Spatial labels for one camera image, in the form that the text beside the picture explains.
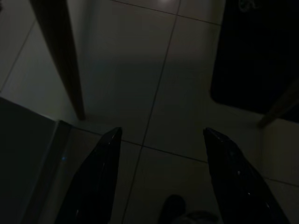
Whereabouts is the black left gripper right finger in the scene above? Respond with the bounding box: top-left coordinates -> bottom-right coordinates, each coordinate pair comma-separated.
202,127 -> 291,224

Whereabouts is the black robot foot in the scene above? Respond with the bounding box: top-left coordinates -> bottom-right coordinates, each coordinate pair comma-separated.
163,194 -> 188,224

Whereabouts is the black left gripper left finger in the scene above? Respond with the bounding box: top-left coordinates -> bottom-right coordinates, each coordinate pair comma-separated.
55,126 -> 123,224

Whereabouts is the black floor mat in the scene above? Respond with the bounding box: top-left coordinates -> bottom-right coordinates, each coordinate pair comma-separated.
211,0 -> 299,119

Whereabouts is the dark wooden table leg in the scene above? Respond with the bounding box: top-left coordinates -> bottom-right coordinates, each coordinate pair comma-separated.
29,0 -> 86,121

